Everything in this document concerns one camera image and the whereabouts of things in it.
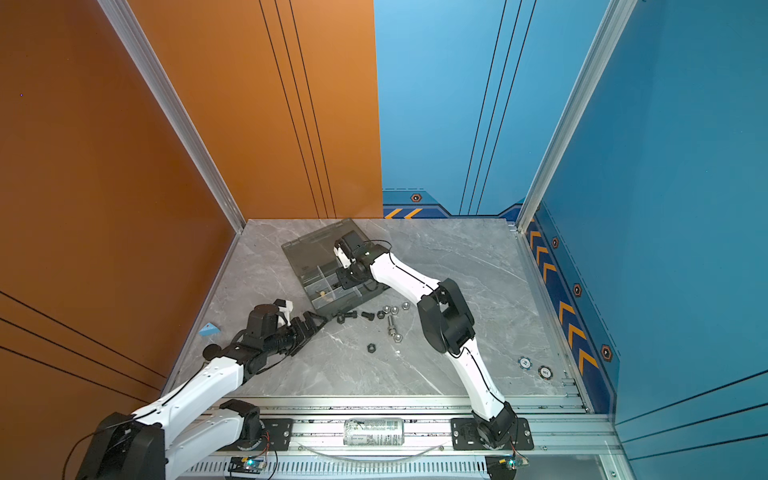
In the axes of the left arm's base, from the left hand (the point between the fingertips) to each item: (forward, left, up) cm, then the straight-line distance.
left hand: (321, 324), depth 85 cm
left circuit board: (-32, +13, -8) cm, 36 cm away
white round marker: (-8, -59, -7) cm, 60 cm away
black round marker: (-11, -63, -6) cm, 65 cm away
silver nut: (+8, -21, -6) cm, 23 cm away
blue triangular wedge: (0, +35, -6) cm, 36 cm away
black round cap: (-9, +27, +2) cm, 28 cm away
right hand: (+16, -4, 0) cm, 16 cm away
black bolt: (+6, -13, -6) cm, 16 cm away
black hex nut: (-4, -14, -6) cm, 16 cm away
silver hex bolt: (+1, -20, -5) cm, 21 cm away
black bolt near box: (+7, -8, -6) cm, 12 cm away
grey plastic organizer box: (+24, +6, -3) cm, 25 cm away
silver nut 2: (+10, -24, -6) cm, 27 cm away
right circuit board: (-32, -48, -8) cm, 58 cm away
